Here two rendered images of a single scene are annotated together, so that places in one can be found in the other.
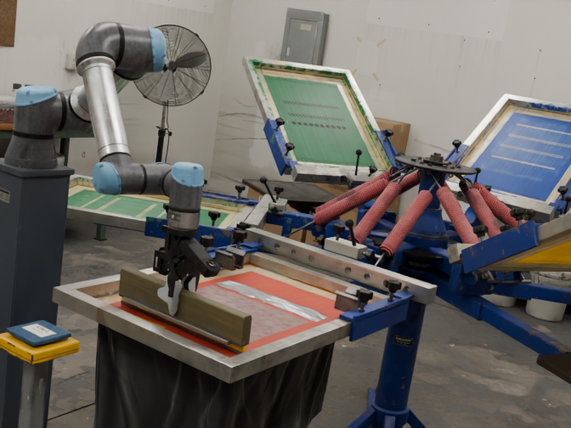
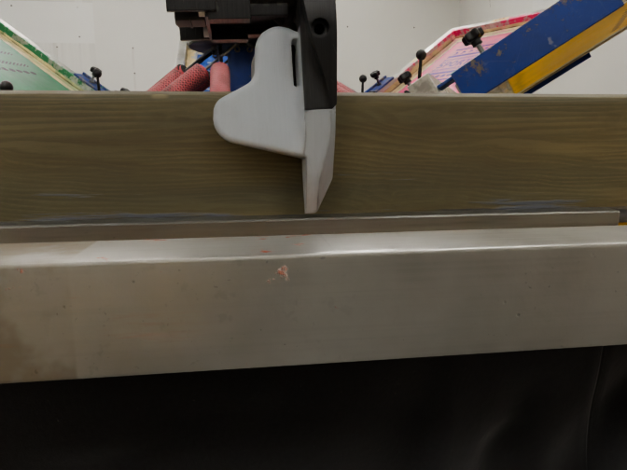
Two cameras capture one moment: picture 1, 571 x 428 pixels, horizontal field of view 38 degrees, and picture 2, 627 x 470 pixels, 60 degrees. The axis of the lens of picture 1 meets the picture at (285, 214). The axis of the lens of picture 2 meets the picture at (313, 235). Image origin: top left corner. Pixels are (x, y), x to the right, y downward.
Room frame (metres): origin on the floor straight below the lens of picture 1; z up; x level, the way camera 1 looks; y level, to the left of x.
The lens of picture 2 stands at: (1.66, 0.42, 1.02)
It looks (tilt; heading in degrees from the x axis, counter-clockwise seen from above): 9 degrees down; 318
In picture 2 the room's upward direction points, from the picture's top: straight up
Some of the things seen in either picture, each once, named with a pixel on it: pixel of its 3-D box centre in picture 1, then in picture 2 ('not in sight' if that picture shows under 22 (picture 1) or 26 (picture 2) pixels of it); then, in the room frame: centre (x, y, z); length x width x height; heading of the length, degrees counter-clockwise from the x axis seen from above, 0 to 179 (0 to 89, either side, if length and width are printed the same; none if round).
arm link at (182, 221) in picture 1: (183, 219); not in sight; (1.90, 0.24, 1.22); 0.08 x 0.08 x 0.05
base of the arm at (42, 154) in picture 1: (31, 147); not in sight; (2.40, 0.77, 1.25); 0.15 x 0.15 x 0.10
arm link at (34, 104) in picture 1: (37, 108); not in sight; (2.40, 0.77, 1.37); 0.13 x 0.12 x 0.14; 126
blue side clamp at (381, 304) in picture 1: (375, 315); not in sight; (2.14, -0.28, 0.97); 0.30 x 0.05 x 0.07; 146
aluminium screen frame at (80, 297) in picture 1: (240, 301); (266, 198); (2.10, 0.08, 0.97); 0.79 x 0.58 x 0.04; 146
